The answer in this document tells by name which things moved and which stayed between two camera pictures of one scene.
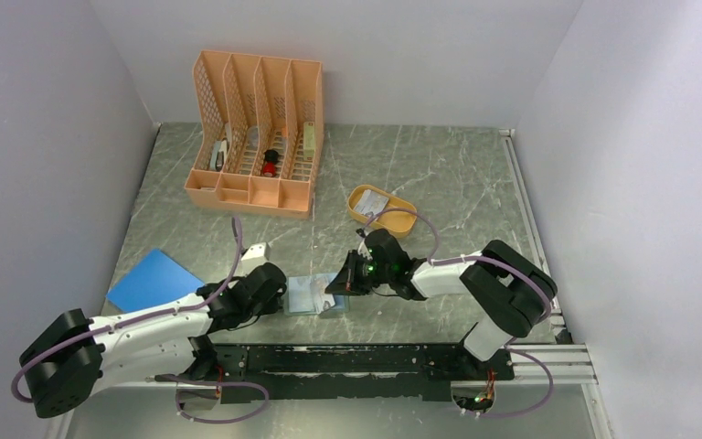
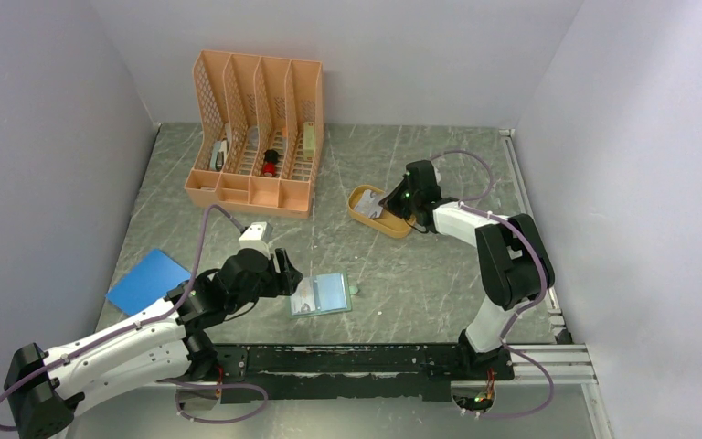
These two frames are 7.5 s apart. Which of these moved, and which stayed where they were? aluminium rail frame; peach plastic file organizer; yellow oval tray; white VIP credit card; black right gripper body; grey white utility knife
Moved: white VIP credit card; black right gripper body
Stayed: peach plastic file organizer; aluminium rail frame; grey white utility knife; yellow oval tray
